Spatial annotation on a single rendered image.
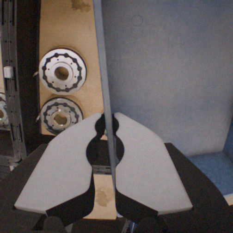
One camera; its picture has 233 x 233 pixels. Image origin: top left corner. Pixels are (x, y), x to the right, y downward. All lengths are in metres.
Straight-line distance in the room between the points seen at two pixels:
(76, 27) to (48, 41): 0.07
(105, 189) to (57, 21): 0.52
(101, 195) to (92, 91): 0.38
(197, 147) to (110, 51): 0.15
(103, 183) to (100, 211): 0.17
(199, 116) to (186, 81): 0.05
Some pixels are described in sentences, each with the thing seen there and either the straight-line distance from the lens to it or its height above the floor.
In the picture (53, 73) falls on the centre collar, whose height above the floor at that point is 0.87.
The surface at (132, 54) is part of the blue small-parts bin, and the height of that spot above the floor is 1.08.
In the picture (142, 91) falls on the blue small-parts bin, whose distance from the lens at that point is 0.18.
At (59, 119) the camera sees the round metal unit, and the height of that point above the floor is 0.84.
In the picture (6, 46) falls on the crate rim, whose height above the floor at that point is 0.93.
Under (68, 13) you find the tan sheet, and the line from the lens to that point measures 0.41.
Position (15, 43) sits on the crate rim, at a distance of 0.34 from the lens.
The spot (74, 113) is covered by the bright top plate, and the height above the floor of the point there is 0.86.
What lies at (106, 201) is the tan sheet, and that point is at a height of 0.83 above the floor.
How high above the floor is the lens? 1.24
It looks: 61 degrees down
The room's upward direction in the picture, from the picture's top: 172 degrees clockwise
